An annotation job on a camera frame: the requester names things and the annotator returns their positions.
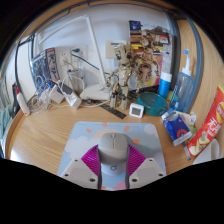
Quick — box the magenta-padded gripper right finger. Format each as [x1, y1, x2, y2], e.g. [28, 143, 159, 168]
[125, 144, 167, 190]

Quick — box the black ruler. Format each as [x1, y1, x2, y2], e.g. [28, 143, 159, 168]
[99, 103, 128, 120]

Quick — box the white wall socket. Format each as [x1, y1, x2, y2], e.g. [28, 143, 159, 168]
[56, 46, 88, 68]

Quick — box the grey computer mouse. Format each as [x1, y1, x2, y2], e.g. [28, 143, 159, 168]
[97, 132, 130, 178]

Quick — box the white cable bundle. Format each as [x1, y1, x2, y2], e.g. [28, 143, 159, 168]
[26, 68, 111, 114]

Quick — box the metal cup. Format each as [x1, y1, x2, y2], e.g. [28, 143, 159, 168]
[68, 68, 84, 91]

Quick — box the large white power adapter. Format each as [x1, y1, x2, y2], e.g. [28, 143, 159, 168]
[49, 83, 68, 104]

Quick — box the clear blue spray bottle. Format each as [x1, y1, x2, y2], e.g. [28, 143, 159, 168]
[169, 49, 196, 114]

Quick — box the white block charger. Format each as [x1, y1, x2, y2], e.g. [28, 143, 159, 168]
[38, 88, 51, 104]

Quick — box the teal blanket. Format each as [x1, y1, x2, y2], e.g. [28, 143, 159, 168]
[0, 103, 13, 158]

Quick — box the red chips can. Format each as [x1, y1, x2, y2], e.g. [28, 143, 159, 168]
[186, 84, 224, 158]

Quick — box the teal round tin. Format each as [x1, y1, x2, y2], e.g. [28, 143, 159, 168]
[136, 91, 169, 117]

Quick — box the brown tree figure toy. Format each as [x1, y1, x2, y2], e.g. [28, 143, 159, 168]
[108, 43, 156, 111]

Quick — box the white wall plate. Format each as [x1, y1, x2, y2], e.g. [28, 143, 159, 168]
[105, 39, 128, 59]

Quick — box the white mug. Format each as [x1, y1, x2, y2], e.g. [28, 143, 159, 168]
[193, 138, 222, 165]

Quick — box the white red-pump lotion bottle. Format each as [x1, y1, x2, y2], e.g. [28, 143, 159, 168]
[14, 88, 31, 117]

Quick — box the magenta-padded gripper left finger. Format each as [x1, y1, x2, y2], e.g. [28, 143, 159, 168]
[59, 144, 103, 190]

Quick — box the blue robot model kit box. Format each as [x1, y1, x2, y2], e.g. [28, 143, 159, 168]
[30, 47, 61, 94]

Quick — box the blue cloud print mouse pad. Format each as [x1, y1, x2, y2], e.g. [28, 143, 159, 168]
[57, 120, 167, 191]

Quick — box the blue tissue pack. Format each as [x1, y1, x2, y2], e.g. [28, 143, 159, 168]
[162, 109, 198, 147]

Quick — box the small white desk clock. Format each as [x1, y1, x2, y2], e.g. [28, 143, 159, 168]
[128, 102, 145, 119]

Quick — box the grey metal desk frame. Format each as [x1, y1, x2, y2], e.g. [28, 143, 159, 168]
[14, 6, 204, 111]

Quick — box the white desk lamp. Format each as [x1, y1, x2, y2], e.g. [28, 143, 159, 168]
[38, 14, 113, 102]

